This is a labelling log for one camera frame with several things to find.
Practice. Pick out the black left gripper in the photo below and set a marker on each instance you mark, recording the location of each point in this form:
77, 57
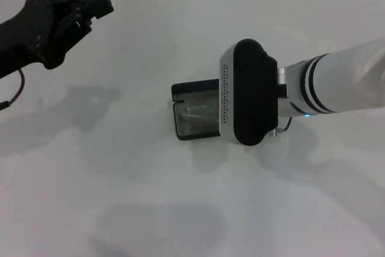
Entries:
27, 34

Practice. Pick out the black glasses case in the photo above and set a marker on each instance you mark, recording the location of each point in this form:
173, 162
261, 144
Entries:
192, 87

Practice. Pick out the clear plastic glasses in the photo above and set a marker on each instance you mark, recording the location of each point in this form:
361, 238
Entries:
198, 112

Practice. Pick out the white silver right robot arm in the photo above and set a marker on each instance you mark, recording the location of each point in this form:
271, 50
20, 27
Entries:
346, 79

